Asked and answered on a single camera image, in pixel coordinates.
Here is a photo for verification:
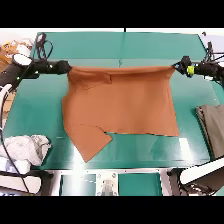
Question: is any olive garment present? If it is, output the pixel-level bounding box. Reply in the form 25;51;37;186
195;104;224;161

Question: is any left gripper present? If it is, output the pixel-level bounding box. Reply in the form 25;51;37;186
48;59;73;76

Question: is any white garment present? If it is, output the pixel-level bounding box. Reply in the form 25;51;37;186
0;134;52;175

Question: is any brown T-shirt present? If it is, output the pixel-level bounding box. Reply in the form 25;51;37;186
61;65;181;164

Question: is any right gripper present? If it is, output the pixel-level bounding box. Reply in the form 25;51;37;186
172;55;196;78

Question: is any black cable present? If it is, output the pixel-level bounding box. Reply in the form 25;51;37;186
0;84;32;195

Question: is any silver frame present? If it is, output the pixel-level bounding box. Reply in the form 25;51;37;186
42;167;188;197

